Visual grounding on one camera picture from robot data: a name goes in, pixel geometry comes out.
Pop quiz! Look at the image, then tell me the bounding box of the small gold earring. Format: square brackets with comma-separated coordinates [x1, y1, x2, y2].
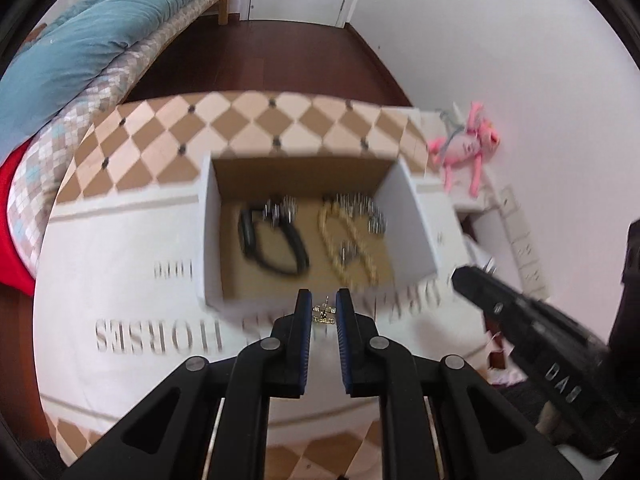
[311, 297, 336, 325]

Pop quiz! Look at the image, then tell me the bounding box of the wooden bead bracelet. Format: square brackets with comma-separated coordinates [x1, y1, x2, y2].
[316, 199, 381, 291]

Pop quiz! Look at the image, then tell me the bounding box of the thin silver chain necklace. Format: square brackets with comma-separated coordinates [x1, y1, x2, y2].
[260, 197, 300, 224]

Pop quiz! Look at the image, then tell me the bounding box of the black smart watch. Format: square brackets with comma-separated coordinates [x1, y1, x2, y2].
[238, 197, 310, 278]

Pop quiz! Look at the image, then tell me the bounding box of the thick silver chain bracelet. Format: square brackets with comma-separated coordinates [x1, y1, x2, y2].
[332, 192, 388, 235]

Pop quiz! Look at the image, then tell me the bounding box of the open cardboard box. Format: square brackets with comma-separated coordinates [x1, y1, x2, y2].
[194, 156, 438, 315]

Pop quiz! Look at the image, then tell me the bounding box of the white power strip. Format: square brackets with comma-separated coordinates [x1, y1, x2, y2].
[498, 186, 550, 300]

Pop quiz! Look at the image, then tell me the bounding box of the pink panther plush toy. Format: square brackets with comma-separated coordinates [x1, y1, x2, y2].
[426, 102, 501, 198]

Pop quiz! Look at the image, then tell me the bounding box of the red bed sheet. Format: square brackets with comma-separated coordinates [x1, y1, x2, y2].
[0, 142, 35, 297]

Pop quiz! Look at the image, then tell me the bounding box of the checkered mattress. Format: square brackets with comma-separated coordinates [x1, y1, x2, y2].
[8, 0, 216, 277]

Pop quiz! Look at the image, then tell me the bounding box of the blue quilt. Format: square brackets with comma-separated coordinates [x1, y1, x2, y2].
[1, 0, 194, 159]

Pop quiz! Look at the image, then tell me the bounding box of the wooden bed frame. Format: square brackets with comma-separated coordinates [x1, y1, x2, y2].
[201, 0, 230, 26]

